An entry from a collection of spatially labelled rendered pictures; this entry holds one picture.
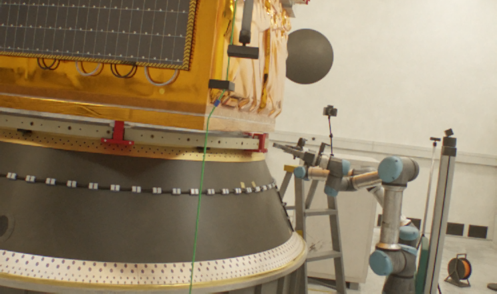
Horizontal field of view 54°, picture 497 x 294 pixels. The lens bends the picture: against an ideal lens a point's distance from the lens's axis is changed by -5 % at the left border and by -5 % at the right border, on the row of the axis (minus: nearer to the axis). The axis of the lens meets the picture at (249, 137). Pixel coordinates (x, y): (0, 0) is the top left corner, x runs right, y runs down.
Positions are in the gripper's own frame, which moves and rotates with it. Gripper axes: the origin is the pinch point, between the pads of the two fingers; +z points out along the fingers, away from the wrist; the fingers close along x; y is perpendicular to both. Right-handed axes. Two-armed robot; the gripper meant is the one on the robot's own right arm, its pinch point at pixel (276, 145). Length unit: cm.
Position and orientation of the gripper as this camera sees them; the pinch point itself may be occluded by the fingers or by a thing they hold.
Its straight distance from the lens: 310.9
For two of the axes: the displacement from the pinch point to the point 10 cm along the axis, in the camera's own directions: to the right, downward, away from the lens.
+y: -2.7, 9.6, -0.3
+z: -9.0, -2.7, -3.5
